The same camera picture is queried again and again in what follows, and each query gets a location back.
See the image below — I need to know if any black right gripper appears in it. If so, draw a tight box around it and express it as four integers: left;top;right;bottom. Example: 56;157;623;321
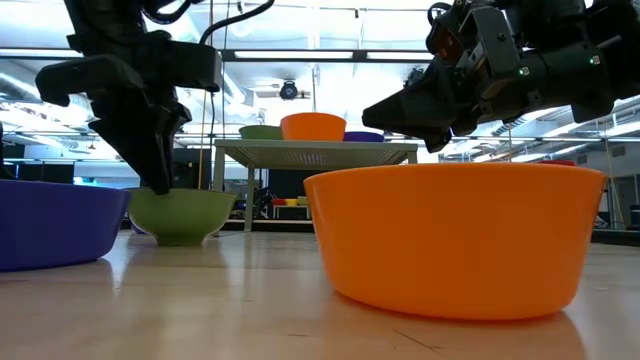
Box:
362;7;551;154

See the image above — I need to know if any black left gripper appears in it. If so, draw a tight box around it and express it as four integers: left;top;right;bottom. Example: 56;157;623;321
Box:
34;29;194;196

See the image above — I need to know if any green mini bowl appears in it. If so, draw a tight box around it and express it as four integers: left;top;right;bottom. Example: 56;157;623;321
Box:
238;124;284;141
127;187;238;247

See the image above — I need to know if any orange plastic mini bowl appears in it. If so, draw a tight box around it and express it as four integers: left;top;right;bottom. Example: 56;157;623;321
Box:
279;112;348;142
303;162;608;322

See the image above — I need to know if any black monitor screen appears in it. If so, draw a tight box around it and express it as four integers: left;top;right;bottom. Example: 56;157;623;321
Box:
172;148;213;190

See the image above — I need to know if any white table in background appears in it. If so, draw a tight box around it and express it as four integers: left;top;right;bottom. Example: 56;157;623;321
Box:
213;138;419;237

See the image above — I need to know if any small table with coloured bins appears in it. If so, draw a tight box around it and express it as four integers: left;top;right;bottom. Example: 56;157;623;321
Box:
272;195;312;220

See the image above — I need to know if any black ceiling-mounted camera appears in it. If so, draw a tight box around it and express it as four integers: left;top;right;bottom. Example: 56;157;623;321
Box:
403;67;426;90
278;79;300;101

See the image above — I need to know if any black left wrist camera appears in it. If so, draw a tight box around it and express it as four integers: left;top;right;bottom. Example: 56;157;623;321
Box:
167;40;224;94

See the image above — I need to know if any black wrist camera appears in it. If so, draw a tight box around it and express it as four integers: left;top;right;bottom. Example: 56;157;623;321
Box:
167;40;224;94
426;1;481;66

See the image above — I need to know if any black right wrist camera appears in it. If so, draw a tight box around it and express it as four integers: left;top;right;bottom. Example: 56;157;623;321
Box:
426;1;481;66

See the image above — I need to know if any black overhead frame beam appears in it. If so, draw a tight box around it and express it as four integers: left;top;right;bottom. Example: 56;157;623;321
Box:
0;47;436;64

